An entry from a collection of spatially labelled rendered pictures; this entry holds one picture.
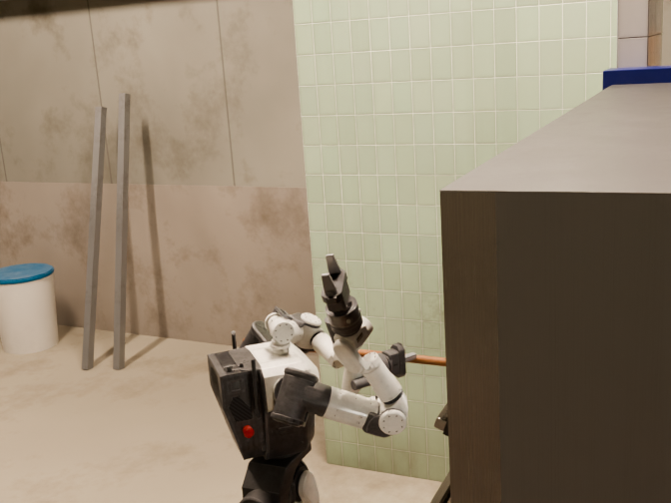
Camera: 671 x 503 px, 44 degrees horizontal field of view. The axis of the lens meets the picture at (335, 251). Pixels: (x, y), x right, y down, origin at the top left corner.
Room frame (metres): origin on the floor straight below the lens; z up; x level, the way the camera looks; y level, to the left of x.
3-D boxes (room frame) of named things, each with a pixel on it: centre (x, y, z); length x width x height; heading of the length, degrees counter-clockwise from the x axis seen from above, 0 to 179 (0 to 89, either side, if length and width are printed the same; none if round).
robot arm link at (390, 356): (2.70, -0.15, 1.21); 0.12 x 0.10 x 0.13; 120
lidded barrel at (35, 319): (6.66, 2.61, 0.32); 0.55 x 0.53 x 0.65; 63
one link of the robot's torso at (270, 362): (2.36, 0.24, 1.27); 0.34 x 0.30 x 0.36; 18
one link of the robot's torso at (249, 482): (2.31, 0.23, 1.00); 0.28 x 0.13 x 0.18; 156
